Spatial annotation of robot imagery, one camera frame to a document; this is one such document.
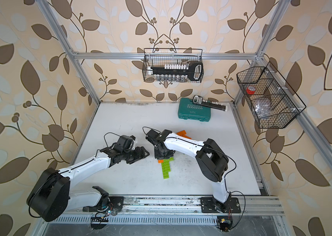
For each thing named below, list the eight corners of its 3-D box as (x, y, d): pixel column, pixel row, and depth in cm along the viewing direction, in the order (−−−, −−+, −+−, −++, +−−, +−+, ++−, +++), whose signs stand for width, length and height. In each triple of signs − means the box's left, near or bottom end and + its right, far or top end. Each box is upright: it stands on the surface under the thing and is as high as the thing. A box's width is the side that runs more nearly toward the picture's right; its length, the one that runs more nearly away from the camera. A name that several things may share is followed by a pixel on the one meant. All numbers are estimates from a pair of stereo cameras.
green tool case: (175, 118, 113) (176, 113, 109) (179, 101, 125) (180, 96, 121) (209, 123, 110) (210, 119, 105) (209, 105, 122) (211, 100, 118)
